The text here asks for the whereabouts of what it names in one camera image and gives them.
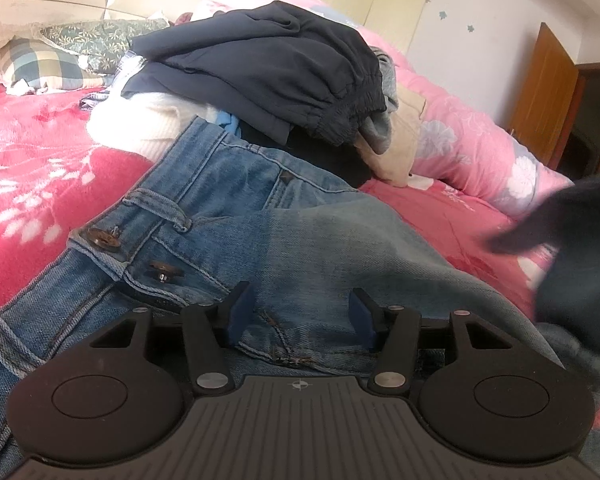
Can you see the light blue garment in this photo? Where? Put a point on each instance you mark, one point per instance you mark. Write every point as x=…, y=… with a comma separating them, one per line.
x=227, y=120

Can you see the green floral pillow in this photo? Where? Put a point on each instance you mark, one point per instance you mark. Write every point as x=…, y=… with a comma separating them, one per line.
x=100, y=35

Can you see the dark navy pants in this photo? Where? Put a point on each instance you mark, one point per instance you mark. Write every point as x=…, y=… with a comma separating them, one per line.
x=260, y=60

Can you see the black garment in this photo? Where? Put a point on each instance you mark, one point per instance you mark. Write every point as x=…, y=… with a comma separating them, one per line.
x=320, y=160

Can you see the plaid pillow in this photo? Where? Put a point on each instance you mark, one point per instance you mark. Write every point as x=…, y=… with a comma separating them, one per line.
x=35, y=65

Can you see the cream wardrobe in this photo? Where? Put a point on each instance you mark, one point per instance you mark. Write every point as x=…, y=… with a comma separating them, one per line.
x=370, y=0

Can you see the white fuzzy garment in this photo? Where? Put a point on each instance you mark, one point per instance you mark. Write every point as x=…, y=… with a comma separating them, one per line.
x=140, y=120

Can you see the grey garment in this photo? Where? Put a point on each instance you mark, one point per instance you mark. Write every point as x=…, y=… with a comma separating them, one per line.
x=380, y=135

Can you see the blue denim jeans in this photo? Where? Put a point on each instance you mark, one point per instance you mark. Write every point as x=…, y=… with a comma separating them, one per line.
x=305, y=240

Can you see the brown wooden door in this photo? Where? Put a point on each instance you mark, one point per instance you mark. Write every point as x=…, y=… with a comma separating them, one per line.
x=545, y=100

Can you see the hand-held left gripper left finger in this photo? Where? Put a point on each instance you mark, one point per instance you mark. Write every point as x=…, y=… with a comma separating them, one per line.
x=241, y=317

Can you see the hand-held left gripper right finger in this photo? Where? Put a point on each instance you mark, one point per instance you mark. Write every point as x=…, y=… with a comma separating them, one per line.
x=360, y=317

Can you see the dark grey cloth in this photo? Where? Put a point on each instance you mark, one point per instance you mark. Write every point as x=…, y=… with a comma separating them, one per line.
x=580, y=260

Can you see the blue checked shirt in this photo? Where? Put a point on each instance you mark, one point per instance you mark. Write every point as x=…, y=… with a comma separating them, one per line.
x=130, y=67

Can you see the beige pants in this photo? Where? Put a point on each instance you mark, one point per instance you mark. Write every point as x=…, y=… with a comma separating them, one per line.
x=405, y=135

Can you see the red floral blanket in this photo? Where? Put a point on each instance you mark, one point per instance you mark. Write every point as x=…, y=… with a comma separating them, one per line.
x=45, y=180

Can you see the pink floral rolled quilt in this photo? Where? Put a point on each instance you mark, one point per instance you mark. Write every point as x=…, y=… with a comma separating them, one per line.
x=455, y=125

